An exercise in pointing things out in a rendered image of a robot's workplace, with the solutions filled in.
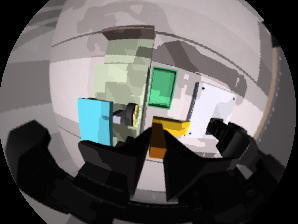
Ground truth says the green tray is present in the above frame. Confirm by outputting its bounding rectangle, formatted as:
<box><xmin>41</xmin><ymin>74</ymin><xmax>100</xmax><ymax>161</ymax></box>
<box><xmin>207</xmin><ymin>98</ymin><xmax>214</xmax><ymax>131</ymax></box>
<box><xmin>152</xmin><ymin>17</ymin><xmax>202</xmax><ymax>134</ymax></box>
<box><xmin>148</xmin><ymin>65</ymin><xmax>178</xmax><ymax>111</ymax></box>
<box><xmin>149</xmin><ymin>69</ymin><xmax>174</xmax><ymax>108</ymax></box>

